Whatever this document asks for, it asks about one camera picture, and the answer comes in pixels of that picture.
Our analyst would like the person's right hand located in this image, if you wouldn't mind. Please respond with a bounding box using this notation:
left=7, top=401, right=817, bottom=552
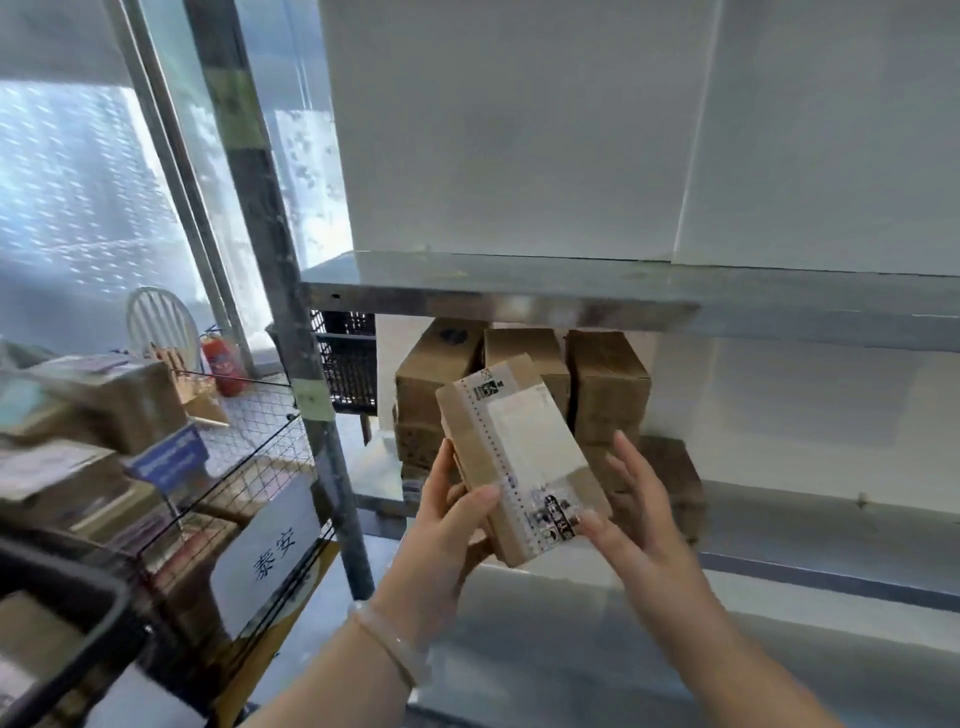
left=577, top=429, right=721, bottom=639

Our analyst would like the person's left hand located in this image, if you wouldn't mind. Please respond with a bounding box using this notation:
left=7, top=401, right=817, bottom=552
left=371, top=438, right=502, bottom=650

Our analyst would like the box with white label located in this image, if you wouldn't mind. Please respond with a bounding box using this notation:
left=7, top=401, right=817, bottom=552
left=436, top=353, right=614, bottom=569

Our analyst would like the black wire basket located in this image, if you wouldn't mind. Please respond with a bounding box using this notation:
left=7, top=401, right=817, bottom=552
left=0, top=365, right=340, bottom=680

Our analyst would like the stack of cardboard boxes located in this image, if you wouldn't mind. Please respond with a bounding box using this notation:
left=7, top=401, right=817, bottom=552
left=392, top=317, right=708, bottom=550

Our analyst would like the white blue box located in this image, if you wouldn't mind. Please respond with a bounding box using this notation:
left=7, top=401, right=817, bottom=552
left=122, top=422, right=213, bottom=493

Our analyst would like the yellow-taped brown cardboard box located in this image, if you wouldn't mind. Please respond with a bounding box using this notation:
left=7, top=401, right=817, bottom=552
left=0, top=590, right=89, bottom=691

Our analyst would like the person's right forearm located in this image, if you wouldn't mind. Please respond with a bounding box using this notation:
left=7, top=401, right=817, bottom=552
left=648, top=596, right=845, bottom=728

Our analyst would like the metal shelving rack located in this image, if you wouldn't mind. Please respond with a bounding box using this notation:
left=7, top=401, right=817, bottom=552
left=183, top=0, right=960, bottom=728

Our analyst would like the red fire extinguisher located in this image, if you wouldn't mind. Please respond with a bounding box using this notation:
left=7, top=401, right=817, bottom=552
left=198, top=328, right=249, bottom=399

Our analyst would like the white wooden chair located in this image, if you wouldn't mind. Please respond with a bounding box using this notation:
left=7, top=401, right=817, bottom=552
left=125, top=286, right=232, bottom=430

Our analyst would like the frosted glass partition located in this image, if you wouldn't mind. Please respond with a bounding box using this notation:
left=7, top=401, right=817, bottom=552
left=0, top=0, right=355, bottom=363

